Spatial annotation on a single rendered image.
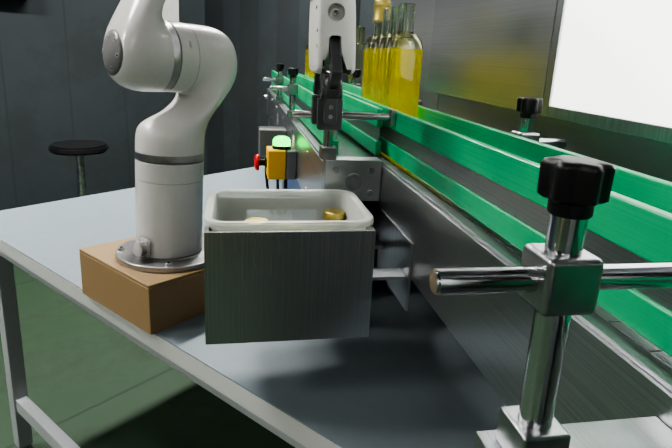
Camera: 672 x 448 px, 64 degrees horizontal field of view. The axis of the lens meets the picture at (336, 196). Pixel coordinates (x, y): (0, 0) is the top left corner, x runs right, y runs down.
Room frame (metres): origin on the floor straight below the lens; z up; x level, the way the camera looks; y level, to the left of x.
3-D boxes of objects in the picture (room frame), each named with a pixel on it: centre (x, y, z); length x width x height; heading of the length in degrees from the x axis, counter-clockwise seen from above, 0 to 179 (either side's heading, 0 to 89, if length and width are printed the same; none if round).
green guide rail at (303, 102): (1.75, 0.17, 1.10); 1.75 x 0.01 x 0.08; 11
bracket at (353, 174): (0.87, -0.02, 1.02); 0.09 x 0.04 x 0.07; 101
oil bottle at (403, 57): (0.99, -0.11, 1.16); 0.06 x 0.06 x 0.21; 11
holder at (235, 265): (0.73, 0.04, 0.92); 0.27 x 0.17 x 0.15; 101
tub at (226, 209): (0.73, 0.07, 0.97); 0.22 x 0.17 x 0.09; 101
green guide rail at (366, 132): (1.76, 0.10, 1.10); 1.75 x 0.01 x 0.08; 11
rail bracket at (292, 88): (1.44, 0.15, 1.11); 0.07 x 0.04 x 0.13; 101
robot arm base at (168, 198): (0.95, 0.31, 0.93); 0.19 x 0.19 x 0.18
